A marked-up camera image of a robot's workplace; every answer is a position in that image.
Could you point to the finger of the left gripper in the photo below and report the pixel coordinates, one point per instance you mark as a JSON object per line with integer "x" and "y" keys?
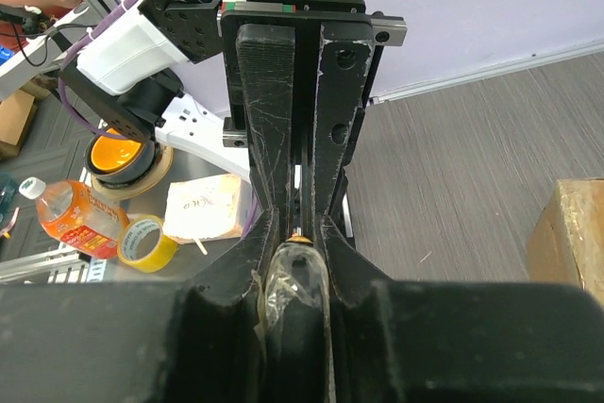
{"x": 266, "y": 62}
{"x": 346, "y": 51}

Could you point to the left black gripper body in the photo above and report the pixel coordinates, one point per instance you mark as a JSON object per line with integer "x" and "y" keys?
{"x": 305, "y": 17}

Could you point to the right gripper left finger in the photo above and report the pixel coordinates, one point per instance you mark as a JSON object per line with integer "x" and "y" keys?
{"x": 181, "y": 341}

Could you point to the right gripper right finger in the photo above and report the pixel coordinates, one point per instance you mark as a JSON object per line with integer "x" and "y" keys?
{"x": 426, "y": 341}

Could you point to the yellow utility knife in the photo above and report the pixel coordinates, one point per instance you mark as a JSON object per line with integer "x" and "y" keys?
{"x": 294, "y": 325}

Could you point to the brown cardboard express box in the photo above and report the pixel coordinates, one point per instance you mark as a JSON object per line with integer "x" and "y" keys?
{"x": 566, "y": 245}

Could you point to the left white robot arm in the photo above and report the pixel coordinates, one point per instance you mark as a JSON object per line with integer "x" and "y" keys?
{"x": 298, "y": 76}

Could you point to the yellow tape roll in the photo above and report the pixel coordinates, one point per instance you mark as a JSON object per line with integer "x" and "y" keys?
{"x": 144, "y": 246}

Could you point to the white orange paper packet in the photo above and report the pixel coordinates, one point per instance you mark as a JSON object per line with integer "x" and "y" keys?
{"x": 206, "y": 209}

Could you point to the orange drink bottle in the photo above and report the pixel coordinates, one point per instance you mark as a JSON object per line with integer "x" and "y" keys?
{"x": 73, "y": 213}

